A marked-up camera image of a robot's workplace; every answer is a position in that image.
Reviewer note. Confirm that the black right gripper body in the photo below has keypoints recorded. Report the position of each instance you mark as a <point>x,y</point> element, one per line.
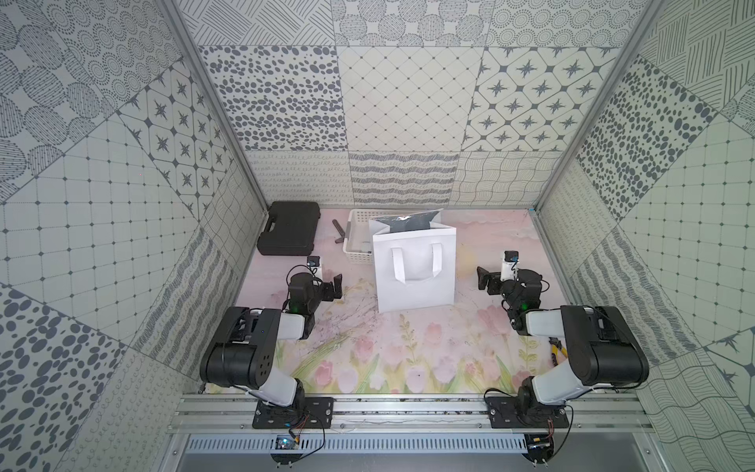
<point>496,287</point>

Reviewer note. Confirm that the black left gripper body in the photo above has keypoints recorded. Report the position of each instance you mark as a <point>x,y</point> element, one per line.
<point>328,287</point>

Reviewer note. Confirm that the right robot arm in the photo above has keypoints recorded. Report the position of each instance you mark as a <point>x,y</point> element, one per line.
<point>601,351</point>

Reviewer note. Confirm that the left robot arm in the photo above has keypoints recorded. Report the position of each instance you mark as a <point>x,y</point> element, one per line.
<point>241,351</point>

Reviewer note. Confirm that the white perforated plastic basket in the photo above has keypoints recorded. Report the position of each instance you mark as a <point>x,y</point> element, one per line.
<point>358,246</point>

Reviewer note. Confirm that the black plastic tool case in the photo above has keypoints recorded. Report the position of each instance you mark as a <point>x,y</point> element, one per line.
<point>290,230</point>

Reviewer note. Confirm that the floral pink table mat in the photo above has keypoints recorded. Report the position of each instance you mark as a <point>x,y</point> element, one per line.
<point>467,304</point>

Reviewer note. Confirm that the white vent grille strip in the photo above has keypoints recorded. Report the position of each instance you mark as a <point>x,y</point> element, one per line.
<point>475,443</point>

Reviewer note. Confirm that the dark metal tool handle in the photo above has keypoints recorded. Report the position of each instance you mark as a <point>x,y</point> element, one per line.
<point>340,231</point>

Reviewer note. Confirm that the yellow handled pliers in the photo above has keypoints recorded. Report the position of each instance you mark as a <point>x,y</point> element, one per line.
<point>558,351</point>

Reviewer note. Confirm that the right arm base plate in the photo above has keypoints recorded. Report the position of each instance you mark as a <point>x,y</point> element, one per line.
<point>504,413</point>

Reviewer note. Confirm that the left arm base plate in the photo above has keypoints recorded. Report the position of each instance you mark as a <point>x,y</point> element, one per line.
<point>312,412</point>

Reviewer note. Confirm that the aluminium mounting rail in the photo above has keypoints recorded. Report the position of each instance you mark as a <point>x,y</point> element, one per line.
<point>596,413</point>

